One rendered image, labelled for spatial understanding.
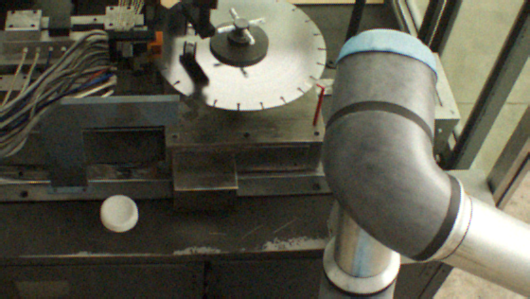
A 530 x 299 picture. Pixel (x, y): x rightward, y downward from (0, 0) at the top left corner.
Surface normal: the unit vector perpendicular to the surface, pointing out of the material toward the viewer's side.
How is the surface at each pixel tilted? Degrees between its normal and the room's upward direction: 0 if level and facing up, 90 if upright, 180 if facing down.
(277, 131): 0
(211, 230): 0
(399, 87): 6
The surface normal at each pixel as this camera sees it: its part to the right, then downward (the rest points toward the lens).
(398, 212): -0.18, 0.23
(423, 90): 0.67, -0.36
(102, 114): 0.12, 0.79
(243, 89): 0.12, -0.61
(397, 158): 0.09, -0.25
